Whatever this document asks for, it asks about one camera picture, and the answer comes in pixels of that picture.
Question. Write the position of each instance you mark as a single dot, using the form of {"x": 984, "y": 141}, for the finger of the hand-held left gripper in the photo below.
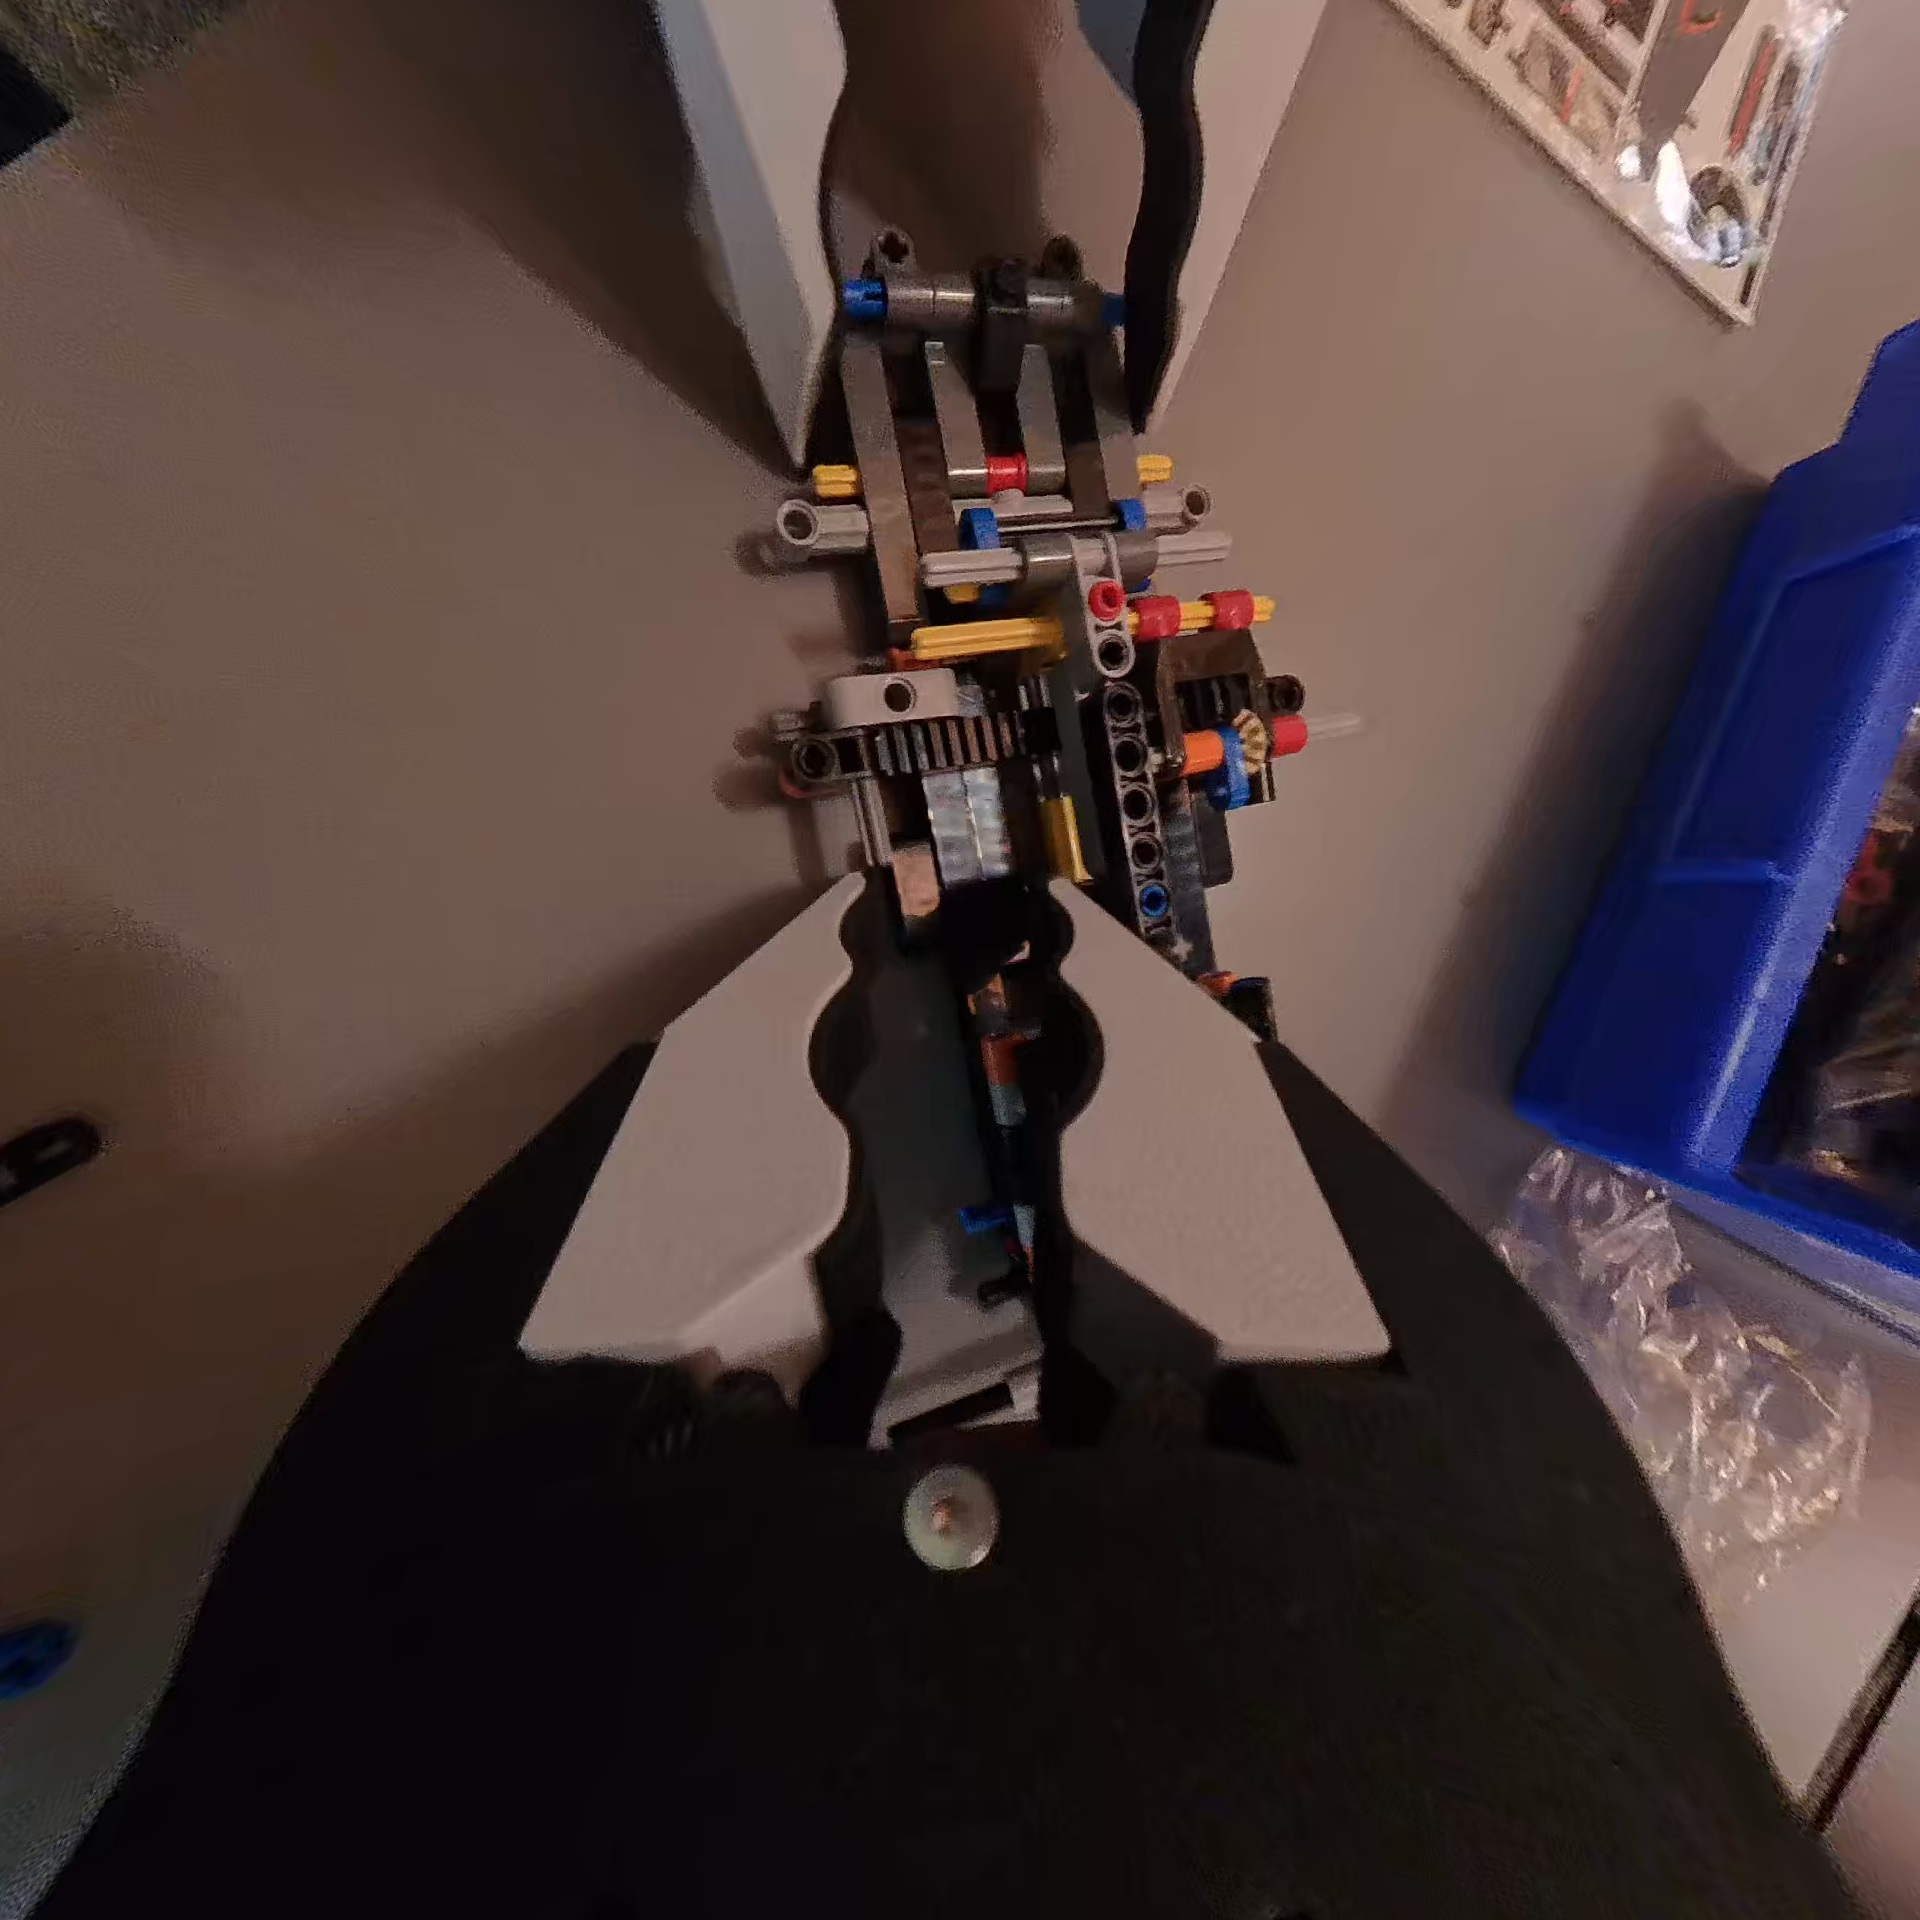
{"x": 1253, "y": 107}
{"x": 744, "y": 149}

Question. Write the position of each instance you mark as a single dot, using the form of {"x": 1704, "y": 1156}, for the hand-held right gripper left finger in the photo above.
{"x": 676, "y": 1200}

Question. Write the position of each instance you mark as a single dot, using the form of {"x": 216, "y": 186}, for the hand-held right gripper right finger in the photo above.
{"x": 1215, "y": 1200}

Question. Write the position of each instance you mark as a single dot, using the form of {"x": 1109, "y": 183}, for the lego car chassis assembly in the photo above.
{"x": 1049, "y": 662}

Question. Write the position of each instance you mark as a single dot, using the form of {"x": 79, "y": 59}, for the black lego beam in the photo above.
{"x": 45, "y": 1158}

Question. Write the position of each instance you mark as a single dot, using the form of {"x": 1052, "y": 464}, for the pile of lego part bags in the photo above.
{"x": 1861, "y": 974}

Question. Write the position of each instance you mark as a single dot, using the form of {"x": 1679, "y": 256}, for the clear plastic bag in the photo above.
{"x": 1664, "y": 1349}

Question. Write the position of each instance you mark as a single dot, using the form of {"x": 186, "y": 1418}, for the blue plastic storage bin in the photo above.
{"x": 1694, "y": 901}

